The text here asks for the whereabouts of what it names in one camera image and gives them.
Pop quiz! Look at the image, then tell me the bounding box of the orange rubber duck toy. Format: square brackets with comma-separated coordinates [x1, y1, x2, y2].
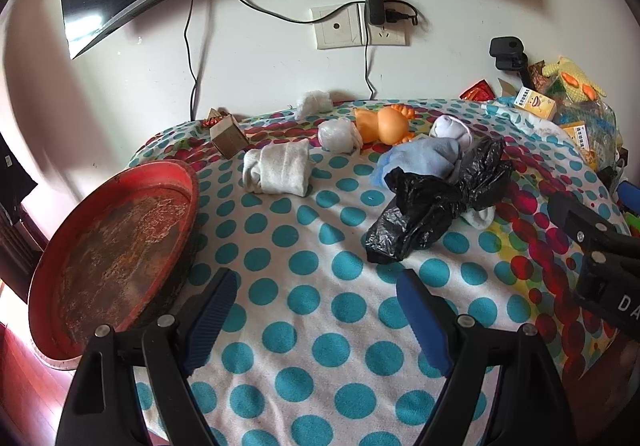
[353, 103, 417, 146]

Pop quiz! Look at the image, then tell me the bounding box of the yellow knitted duck toy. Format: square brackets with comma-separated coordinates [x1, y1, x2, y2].
[542, 55, 609, 103]

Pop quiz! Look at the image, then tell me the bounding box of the polka dot blanket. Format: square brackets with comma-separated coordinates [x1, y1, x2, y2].
[122, 98, 632, 446]

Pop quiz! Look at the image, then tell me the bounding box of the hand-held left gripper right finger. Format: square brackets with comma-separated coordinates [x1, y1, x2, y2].
[395, 268, 582, 446]

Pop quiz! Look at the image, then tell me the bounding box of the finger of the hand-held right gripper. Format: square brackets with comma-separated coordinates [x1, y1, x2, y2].
[547, 191, 640, 255]

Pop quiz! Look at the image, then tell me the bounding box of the yellow carton box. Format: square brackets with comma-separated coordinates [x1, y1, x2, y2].
[559, 121, 602, 163]
[514, 87, 558, 121]

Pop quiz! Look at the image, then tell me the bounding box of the white power outlet plate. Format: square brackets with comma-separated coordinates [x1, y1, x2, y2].
[358, 1, 410, 47]

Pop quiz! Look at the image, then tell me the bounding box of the white round hole wall plate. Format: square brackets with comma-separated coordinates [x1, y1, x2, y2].
[310, 4, 363, 50]

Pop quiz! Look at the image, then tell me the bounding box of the black plug with cable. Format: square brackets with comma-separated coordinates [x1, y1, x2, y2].
[384, 0, 420, 26]

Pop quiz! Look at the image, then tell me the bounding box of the large white sock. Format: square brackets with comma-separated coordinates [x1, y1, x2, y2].
[243, 138, 312, 198]

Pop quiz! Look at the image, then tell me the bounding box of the white patterned cloth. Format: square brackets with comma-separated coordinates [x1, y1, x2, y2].
[484, 97, 568, 139]

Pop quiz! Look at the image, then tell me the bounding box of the thin black television cable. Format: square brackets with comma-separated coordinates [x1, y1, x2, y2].
[183, 0, 202, 123]

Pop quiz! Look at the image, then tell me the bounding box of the grey white sock ball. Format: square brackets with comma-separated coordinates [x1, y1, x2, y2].
[429, 115, 474, 148]

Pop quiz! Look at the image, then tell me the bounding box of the black adapter cable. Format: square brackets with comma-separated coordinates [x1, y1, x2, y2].
[364, 24, 377, 100]

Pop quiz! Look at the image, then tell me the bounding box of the red snack packet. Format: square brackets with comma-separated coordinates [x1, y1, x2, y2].
[459, 80, 494, 103]

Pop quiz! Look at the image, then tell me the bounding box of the crumpled white sock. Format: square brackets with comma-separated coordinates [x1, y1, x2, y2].
[294, 90, 334, 120]

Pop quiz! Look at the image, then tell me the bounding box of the black plastic bag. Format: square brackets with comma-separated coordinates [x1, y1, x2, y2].
[365, 136, 514, 265]

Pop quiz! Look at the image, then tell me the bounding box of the red round tray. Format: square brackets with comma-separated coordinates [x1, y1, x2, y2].
[27, 159, 201, 371]

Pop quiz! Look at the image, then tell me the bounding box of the black power adapter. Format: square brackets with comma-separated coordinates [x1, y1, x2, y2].
[364, 0, 386, 26]

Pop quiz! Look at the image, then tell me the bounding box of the light blue cloth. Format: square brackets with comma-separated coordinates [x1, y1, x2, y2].
[374, 136, 464, 188]

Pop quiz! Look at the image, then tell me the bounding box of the small white sock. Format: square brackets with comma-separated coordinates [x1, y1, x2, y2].
[462, 205, 497, 230]

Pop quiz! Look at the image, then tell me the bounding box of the clear plastic bag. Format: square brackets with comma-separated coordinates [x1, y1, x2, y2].
[554, 95, 623, 172]

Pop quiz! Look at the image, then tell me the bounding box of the small red brown box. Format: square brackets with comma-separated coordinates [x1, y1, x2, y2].
[209, 111, 250, 159]

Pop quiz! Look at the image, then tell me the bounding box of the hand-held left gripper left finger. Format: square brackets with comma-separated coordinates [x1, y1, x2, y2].
[54, 267, 239, 446]

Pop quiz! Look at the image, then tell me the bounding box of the blue plastic item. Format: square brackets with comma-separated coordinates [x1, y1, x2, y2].
[617, 180, 640, 218]

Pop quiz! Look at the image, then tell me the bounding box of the brown snack packet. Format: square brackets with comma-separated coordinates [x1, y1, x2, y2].
[529, 60, 552, 88]

